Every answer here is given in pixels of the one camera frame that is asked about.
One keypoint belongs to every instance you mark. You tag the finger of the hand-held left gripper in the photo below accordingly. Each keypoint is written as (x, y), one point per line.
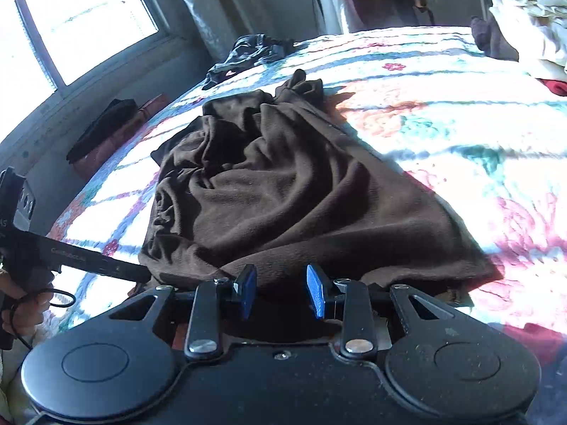
(102, 264)

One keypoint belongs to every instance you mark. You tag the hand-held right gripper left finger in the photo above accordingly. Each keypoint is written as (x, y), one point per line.
(246, 291)

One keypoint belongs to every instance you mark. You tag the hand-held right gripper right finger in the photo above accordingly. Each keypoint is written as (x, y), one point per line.
(316, 291)

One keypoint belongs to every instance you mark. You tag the dark brown garment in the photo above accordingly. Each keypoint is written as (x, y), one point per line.
(283, 186)

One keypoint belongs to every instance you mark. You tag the pile of white clothes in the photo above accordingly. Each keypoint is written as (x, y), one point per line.
(531, 22)

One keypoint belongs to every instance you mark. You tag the person's left hand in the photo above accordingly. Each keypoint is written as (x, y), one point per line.
(21, 305)

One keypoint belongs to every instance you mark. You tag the black cloth on red box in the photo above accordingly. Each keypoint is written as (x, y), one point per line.
(102, 126)

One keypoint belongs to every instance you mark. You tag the floral bed quilt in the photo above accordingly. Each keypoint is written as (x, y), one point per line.
(443, 133)

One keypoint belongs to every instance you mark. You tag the window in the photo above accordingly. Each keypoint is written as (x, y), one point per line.
(66, 17)

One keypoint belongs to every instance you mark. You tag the black patterned garment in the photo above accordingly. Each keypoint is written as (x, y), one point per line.
(248, 55)

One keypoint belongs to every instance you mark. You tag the dark maroon cloth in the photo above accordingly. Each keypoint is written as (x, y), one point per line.
(491, 39)

